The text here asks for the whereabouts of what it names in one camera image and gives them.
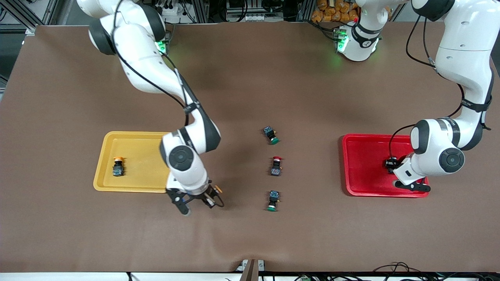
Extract orange packaged goods pile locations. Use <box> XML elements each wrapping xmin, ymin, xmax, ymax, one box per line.
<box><xmin>311</xmin><ymin>0</ymin><xmax>360</xmax><ymax>23</ymax></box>

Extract white power strip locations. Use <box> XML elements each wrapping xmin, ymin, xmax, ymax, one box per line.
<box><xmin>156</xmin><ymin>0</ymin><xmax>188</xmax><ymax>23</ymax></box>

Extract green mushroom push button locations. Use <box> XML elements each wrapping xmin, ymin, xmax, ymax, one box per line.
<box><xmin>263</xmin><ymin>125</ymin><xmax>280</xmax><ymax>146</ymax></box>
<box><xmin>267</xmin><ymin>190</ymin><xmax>281</xmax><ymax>212</ymax></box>

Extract aluminium frame profile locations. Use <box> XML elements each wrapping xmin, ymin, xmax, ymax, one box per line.
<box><xmin>0</xmin><ymin>0</ymin><xmax>39</xmax><ymax>36</ymax></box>

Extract black loose cable bundle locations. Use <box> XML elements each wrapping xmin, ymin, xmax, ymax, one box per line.
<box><xmin>373</xmin><ymin>262</ymin><xmax>500</xmax><ymax>281</ymax></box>

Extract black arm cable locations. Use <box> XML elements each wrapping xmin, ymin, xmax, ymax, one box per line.
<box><xmin>111</xmin><ymin>0</ymin><xmax>202</xmax><ymax>127</ymax></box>
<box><xmin>388</xmin><ymin>12</ymin><xmax>493</xmax><ymax>160</ymax></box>

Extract metal camera post bracket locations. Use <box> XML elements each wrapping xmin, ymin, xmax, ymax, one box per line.
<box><xmin>236</xmin><ymin>259</ymin><xmax>266</xmax><ymax>281</ymax></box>

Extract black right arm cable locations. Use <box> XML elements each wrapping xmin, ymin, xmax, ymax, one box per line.
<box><xmin>111</xmin><ymin>0</ymin><xmax>202</xmax><ymax>127</ymax></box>

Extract grey metal equipment rack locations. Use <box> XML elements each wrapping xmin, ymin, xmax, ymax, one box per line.
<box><xmin>227</xmin><ymin>0</ymin><xmax>286</xmax><ymax>22</ymax></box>

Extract red plastic tray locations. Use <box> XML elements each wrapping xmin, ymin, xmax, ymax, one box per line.
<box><xmin>342</xmin><ymin>134</ymin><xmax>430</xmax><ymax>197</ymax></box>

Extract yellow plastic tray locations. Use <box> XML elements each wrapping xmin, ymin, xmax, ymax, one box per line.
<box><xmin>93</xmin><ymin>131</ymin><xmax>174</xmax><ymax>193</ymax></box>

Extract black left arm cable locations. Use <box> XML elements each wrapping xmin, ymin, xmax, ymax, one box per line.
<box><xmin>388</xmin><ymin>12</ymin><xmax>493</xmax><ymax>160</ymax></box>

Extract brown table mat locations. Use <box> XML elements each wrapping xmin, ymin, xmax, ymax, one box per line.
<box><xmin>0</xmin><ymin>21</ymin><xmax>500</xmax><ymax>274</ymax></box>

